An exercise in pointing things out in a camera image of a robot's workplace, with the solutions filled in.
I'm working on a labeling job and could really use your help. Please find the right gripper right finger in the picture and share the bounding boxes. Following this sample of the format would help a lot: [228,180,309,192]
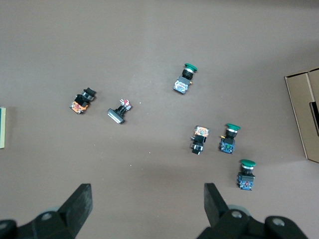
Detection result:
[196,183,310,239]

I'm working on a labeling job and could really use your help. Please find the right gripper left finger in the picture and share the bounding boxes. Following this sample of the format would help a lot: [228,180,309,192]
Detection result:
[0,183,93,239]

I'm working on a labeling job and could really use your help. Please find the green load switch white handle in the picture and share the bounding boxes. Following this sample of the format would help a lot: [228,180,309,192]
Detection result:
[0,107,7,149]

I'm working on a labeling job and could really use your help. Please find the green mushroom push button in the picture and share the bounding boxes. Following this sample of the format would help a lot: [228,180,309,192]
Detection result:
[172,62,198,95]
[236,159,257,191]
[219,122,242,155]

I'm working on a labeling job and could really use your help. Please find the brown cardboard box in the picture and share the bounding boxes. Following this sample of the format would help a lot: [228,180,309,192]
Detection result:
[284,67,319,164]

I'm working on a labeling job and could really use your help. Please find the black selector switch orange block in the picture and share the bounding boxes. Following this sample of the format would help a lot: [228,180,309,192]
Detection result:
[69,87,97,116]
[190,125,210,156]

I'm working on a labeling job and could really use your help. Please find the black square-head switch red terminals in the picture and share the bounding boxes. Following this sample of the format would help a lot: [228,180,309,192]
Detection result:
[107,99,133,125]

